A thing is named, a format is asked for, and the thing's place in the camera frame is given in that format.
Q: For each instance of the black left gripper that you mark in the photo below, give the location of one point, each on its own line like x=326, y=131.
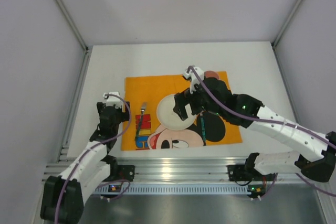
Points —
x=108, y=116

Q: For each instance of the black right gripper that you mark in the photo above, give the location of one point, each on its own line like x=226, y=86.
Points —
x=189, y=102

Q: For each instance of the green handled spoon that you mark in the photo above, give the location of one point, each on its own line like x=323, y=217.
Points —
x=203, y=128

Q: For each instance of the cream round plate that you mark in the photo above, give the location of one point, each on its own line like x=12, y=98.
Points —
x=169, y=119

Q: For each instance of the green handled fork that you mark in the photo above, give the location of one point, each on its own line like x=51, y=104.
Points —
x=142, y=111

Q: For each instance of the pink plastic cup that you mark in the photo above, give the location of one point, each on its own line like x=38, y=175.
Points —
x=211, y=74

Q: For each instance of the orange cartoon mouse placemat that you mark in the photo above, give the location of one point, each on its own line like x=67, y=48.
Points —
x=154, y=136

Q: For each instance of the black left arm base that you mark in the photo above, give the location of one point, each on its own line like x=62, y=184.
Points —
x=118, y=172

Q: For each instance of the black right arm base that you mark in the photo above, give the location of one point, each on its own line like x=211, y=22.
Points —
x=247, y=173

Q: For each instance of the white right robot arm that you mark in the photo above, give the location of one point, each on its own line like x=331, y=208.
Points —
x=312, y=154

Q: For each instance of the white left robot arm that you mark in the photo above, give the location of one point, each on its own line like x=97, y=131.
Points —
x=65, y=195

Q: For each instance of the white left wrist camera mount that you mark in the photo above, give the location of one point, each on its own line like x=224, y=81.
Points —
x=113, y=99

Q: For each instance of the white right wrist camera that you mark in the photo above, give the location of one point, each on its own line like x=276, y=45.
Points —
x=193, y=74

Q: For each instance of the aluminium mounting rail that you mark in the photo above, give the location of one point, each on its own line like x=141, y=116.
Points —
x=161, y=170

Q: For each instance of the left aluminium corner post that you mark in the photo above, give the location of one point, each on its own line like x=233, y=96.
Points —
x=70, y=22

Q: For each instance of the aluminium corner post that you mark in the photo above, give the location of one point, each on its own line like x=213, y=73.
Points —
x=70, y=22
x=289, y=19

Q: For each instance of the perforated metal cable tray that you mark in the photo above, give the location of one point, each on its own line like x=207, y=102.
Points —
x=179, y=189

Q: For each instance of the right aluminium corner post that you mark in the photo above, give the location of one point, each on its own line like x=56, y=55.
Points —
x=289, y=19

